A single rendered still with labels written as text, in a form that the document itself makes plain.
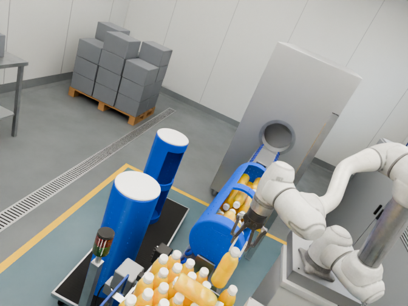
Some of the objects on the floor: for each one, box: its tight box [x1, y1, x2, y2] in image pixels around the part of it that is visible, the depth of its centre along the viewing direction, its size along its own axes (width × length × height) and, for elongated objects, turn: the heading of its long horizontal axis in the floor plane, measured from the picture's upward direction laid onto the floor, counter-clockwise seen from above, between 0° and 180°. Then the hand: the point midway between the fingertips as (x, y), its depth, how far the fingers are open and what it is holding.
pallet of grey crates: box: [68, 21, 172, 126], centre depth 498 cm, size 120×80×119 cm
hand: (238, 246), depth 125 cm, fingers closed on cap, 4 cm apart
